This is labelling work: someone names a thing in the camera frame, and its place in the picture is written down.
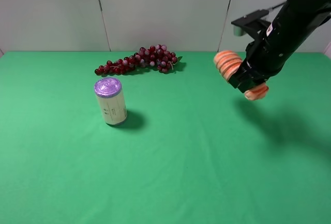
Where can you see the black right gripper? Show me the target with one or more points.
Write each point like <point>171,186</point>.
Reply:
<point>260,64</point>

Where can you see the purple garbage bag roll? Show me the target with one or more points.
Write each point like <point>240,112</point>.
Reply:
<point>110,96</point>

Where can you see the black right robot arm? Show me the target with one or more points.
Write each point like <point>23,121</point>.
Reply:
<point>274,42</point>

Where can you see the orange striped bread roll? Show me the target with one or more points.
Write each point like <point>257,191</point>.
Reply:
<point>227,62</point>

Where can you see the green tablecloth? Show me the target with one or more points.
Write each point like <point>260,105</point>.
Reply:
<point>192,150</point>

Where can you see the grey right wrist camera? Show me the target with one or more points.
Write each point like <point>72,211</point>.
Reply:
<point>251,24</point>

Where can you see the red grape bunch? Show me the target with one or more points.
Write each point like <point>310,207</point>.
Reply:
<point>157,58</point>

